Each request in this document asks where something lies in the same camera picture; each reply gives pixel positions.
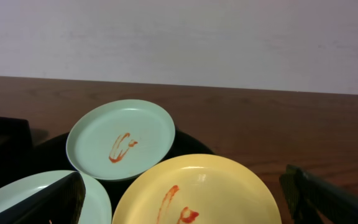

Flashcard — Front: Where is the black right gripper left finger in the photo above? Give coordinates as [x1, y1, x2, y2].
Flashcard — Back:
[0, 172, 86, 224]

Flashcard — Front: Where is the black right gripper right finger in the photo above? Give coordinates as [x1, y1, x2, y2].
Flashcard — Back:
[279, 164, 358, 224]

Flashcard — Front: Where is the mint green plate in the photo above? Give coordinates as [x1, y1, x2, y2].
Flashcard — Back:
[66, 100, 176, 181]
[0, 170, 112, 224]

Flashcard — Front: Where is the yellow plate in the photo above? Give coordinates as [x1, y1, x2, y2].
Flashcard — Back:
[112, 154, 282, 224]

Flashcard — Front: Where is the rectangular black water tray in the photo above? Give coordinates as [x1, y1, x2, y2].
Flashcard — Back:
[0, 114, 34, 200]

